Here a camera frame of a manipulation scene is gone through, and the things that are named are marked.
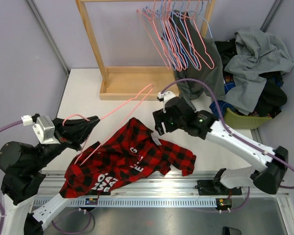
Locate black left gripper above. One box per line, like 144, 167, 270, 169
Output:
30, 116, 101, 170

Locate pink wire hanger of plaid shirt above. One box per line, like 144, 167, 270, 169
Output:
63, 84, 154, 166

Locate red black plaid shirt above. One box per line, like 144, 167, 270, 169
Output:
59, 117, 196, 198

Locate black button shirt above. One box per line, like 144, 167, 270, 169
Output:
215, 39, 287, 118

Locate grey shirt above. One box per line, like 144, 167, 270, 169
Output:
224, 27, 294, 115

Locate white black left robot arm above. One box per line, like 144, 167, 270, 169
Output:
0, 114, 100, 235

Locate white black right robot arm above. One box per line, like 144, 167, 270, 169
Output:
152, 92, 289, 194

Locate blue checked shirt in basket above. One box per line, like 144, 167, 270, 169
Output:
209, 78, 285, 118

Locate dark green t-shirt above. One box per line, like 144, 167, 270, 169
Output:
170, 11, 225, 100

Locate green laundry basket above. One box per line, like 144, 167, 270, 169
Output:
223, 108, 272, 130

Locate wooden clothes rack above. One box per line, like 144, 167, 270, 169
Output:
74, 0, 216, 101

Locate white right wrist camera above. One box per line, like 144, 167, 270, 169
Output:
157, 91, 179, 114

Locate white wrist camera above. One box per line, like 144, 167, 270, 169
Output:
157, 91, 179, 114
21, 114, 60, 144

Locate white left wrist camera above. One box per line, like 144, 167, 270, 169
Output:
21, 114, 60, 144

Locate aluminium rail frame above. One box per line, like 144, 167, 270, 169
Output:
31, 171, 290, 199

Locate white slotted cable duct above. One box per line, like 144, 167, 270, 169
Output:
31, 197, 218, 208

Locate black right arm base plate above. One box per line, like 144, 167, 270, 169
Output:
195, 180, 242, 196

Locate pink and blue wire hangers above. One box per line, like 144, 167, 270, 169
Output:
137, 0, 215, 71

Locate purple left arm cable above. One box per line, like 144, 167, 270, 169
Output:
0, 121, 24, 235

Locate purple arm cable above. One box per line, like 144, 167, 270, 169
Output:
161, 78, 294, 212
0, 121, 24, 235

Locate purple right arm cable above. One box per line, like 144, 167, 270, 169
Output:
161, 78, 294, 212

